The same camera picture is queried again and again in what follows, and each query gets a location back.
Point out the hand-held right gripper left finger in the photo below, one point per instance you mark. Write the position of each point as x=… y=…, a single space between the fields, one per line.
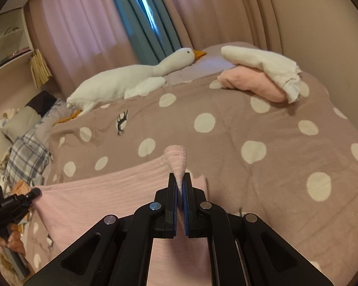
x=174 y=208

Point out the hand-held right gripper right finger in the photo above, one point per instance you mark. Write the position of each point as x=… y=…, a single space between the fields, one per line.
x=185 y=214

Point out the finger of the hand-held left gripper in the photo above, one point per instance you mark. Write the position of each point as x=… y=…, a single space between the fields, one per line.
x=18 y=205

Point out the pink ribbed knit garment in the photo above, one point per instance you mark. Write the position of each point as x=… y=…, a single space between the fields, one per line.
x=107 y=193

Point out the person's left hand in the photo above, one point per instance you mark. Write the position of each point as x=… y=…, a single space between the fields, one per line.
x=13 y=238

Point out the folded peach cloth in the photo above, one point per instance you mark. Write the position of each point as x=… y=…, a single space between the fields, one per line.
x=20 y=189

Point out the plaid cloth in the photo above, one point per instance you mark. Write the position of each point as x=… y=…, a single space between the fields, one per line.
x=26 y=155

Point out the grey pillow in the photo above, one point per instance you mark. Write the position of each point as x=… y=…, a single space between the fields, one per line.
x=21 y=122

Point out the mauve polka-dot blanket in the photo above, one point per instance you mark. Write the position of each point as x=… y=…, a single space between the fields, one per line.
x=241 y=119

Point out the straw tassel bundle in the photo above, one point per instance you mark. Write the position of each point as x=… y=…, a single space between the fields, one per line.
x=41 y=70

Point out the white goose plush toy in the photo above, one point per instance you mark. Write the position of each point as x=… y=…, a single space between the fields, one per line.
x=113 y=85

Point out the folded pink cloth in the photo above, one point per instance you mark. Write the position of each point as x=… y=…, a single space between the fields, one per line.
x=250 y=82

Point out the folded white cloth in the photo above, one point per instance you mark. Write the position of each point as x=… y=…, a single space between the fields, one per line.
x=265 y=58

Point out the pink curtain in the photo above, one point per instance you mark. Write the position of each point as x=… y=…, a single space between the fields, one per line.
x=214 y=6
x=77 y=20

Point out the teal curtain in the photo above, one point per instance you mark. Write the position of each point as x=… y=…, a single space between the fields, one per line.
x=143 y=15

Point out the white wall shelf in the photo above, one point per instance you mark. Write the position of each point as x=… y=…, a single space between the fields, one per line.
x=9 y=38

